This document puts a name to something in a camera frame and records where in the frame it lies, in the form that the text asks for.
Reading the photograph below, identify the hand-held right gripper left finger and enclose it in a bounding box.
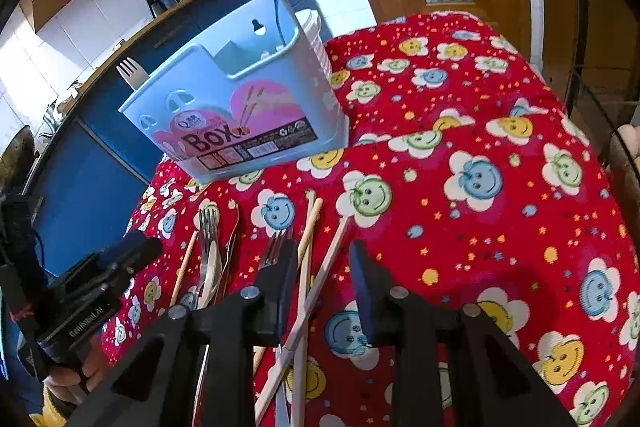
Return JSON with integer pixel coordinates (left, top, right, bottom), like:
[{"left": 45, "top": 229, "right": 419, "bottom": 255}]
[{"left": 65, "top": 239, "right": 301, "bottom": 427}]

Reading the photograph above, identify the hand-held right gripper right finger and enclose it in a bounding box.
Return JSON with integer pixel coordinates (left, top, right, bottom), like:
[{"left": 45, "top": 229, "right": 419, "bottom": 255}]
[{"left": 348, "top": 239, "right": 576, "bottom": 427}]

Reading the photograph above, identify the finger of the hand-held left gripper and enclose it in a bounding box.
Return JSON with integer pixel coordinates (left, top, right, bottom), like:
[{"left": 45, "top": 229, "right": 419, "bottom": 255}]
[{"left": 102, "top": 229, "right": 164, "bottom": 280}]

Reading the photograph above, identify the metal fork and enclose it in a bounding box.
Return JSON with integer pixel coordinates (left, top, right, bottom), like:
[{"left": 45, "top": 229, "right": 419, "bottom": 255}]
[
  {"left": 192, "top": 205, "right": 221, "bottom": 308},
  {"left": 257, "top": 229, "right": 296, "bottom": 280}
]

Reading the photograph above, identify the wooden chopstick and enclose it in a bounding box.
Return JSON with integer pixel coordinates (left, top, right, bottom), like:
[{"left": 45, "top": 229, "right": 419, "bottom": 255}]
[
  {"left": 290, "top": 198, "right": 325, "bottom": 427},
  {"left": 297, "top": 189, "right": 317, "bottom": 269},
  {"left": 170, "top": 231, "right": 199, "bottom": 308},
  {"left": 254, "top": 216, "right": 350, "bottom": 427}
]

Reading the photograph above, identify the beige spoon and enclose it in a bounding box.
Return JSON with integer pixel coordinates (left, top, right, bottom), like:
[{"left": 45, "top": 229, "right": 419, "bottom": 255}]
[{"left": 197, "top": 239, "right": 224, "bottom": 308}]

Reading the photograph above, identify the metal spoon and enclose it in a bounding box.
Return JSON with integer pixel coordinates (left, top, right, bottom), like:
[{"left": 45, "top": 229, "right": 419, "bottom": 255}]
[{"left": 220, "top": 204, "right": 242, "bottom": 294}]

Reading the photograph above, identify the light blue utensil holder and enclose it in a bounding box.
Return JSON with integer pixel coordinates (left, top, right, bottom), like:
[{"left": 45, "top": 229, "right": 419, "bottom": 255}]
[{"left": 118, "top": 0, "right": 349, "bottom": 184}]

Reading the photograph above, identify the person's left hand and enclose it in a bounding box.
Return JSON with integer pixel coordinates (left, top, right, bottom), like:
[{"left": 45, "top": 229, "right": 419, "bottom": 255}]
[{"left": 42, "top": 349, "right": 108, "bottom": 408}]

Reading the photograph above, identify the red smiley flower blanket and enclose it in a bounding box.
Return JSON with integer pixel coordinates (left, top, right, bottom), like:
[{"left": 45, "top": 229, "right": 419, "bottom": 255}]
[{"left": 100, "top": 9, "right": 640, "bottom": 427}]

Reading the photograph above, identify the metal cookware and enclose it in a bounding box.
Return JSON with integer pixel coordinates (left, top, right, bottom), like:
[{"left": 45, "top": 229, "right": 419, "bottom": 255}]
[{"left": 37, "top": 79, "right": 83, "bottom": 142}]

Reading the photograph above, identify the cream fork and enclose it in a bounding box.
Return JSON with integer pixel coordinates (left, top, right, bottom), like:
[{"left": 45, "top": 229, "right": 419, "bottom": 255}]
[{"left": 116, "top": 58, "right": 149, "bottom": 90}]

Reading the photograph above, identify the white plastic basket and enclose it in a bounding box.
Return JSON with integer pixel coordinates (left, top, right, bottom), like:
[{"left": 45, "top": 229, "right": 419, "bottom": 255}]
[{"left": 295, "top": 8, "right": 334, "bottom": 78}]

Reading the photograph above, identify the wooden side cabinet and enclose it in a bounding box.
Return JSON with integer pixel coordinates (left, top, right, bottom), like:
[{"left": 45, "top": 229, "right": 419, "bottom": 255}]
[{"left": 530, "top": 0, "right": 640, "bottom": 208}]

